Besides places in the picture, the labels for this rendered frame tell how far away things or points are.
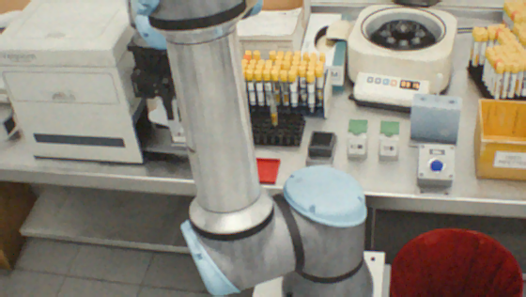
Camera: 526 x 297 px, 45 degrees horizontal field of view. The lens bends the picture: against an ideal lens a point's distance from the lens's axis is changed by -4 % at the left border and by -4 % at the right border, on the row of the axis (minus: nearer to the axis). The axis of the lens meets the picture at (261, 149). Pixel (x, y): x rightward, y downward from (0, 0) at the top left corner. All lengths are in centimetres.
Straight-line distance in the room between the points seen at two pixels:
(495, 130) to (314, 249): 63
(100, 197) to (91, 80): 103
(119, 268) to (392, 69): 134
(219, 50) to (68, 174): 79
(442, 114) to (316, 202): 53
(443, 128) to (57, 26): 82
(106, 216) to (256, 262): 137
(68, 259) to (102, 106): 124
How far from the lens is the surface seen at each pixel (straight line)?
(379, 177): 132
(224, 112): 77
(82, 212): 227
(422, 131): 139
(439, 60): 147
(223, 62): 75
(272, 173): 134
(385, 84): 149
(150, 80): 128
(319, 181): 93
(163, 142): 140
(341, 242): 93
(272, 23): 170
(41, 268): 253
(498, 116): 140
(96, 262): 246
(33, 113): 145
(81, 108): 138
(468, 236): 184
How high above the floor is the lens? 179
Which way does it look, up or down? 41 degrees down
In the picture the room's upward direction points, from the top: 7 degrees counter-clockwise
